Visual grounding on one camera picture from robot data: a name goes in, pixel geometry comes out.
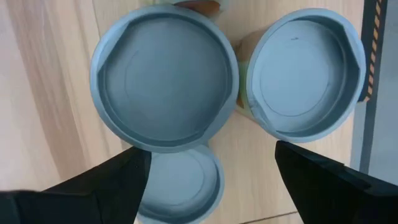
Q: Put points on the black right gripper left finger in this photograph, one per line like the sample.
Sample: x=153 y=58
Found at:
x=102 y=193

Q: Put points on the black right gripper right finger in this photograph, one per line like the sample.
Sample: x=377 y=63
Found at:
x=329 y=196

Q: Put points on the short teal can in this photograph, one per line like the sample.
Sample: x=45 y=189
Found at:
x=183 y=183

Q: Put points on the green peas label can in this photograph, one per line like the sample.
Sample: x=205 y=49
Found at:
x=298 y=74

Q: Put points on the diced tomatoes label can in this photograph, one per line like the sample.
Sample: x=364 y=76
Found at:
x=164 y=81

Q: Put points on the black mat with hazard stripes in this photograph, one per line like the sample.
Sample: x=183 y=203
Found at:
x=374 y=46

